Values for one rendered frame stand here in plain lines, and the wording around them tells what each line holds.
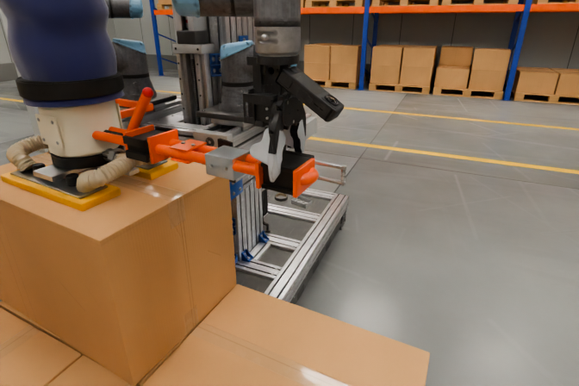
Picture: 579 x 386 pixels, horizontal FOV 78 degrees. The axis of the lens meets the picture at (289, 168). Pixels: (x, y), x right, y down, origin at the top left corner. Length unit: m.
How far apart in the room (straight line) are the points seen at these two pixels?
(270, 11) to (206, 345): 0.83
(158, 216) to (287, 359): 0.48
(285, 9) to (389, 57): 7.28
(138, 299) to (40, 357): 0.37
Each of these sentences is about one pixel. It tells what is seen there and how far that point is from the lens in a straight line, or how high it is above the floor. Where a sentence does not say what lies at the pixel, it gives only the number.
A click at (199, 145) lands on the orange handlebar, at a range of 0.78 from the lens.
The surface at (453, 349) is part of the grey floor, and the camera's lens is 1.91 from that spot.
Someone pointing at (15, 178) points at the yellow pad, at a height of 0.97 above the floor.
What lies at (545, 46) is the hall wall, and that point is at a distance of 9.18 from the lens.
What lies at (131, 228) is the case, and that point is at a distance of 0.82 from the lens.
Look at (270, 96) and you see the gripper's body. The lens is 0.60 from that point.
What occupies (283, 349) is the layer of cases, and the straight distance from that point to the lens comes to 1.05.
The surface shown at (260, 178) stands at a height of 1.07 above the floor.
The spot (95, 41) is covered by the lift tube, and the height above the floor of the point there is 1.29.
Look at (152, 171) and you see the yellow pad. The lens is 1.01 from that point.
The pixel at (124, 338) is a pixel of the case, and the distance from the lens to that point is 0.93.
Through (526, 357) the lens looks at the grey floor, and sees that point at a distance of 2.01.
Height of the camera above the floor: 1.33
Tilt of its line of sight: 22 degrees down
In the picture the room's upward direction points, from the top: straight up
